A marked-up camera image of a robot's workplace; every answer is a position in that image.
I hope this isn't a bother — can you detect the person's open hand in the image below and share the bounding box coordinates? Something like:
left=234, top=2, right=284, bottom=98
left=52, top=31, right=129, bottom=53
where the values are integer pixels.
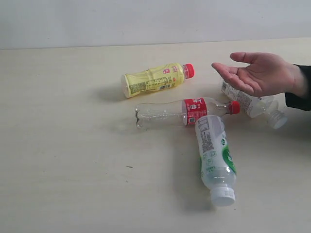
left=211, top=52, right=293, bottom=97

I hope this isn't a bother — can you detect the white floral label bottle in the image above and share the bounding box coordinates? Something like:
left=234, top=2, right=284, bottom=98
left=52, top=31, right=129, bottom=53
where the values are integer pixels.
left=221, top=79, right=288, bottom=130

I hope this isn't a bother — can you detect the clear bottle with red label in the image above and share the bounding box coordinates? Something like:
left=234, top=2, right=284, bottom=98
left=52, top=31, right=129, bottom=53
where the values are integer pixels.
left=135, top=97, right=240, bottom=130

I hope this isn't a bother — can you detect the yellow bottle with red cap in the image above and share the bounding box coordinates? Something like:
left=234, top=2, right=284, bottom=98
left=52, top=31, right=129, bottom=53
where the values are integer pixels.
left=121, top=63, right=195, bottom=98

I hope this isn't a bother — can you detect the green white bottle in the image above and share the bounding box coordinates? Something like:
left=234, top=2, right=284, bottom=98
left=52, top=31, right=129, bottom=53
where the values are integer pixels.
left=195, top=115, right=237, bottom=207

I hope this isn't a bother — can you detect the black sleeved forearm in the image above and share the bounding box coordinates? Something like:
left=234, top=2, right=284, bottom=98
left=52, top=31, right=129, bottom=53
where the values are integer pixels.
left=285, top=64, right=311, bottom=111

